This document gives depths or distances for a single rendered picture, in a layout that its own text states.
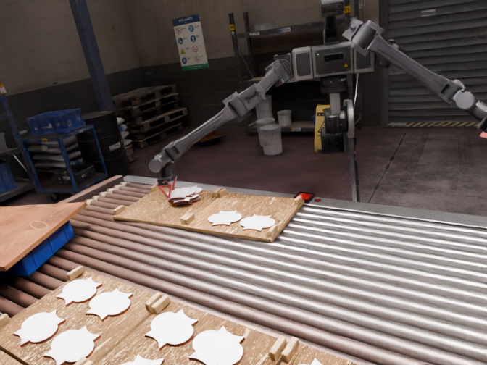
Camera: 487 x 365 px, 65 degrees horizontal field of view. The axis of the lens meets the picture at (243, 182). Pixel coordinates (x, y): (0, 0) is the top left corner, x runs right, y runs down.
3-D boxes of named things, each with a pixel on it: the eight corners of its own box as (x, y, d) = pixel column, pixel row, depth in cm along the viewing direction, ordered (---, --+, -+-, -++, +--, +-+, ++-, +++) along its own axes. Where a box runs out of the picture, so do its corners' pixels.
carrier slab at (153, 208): (159, 189, 209) (159, 186, 208) (224, 194, 190) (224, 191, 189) (113, 219, 181) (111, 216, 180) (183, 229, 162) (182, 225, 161)
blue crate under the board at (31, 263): (17, 237, 177) (9, 218, 173) (77, 235, 170) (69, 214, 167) (-39, 278, 149) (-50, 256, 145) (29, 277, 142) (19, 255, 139)
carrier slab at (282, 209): (225, 195, 189) (225, 192, 188) (304, 202, 169) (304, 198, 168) (182, 229, 161) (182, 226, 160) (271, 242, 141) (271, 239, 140)
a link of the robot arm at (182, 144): (253, 111, 160) (238, 90, 157) (249, 115, 155) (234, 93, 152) (179, 161, 179) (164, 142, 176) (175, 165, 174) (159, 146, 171)
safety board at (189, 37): (182, 70, 722) (172, 18, 688) (209, 68, 691) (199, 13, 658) (181, 71, 720) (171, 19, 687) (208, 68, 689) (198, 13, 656)
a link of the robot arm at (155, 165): (185, 156, 176) (173, 140, 174) (177, 164, 165) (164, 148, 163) (165, 169, 180) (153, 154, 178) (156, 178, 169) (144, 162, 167)
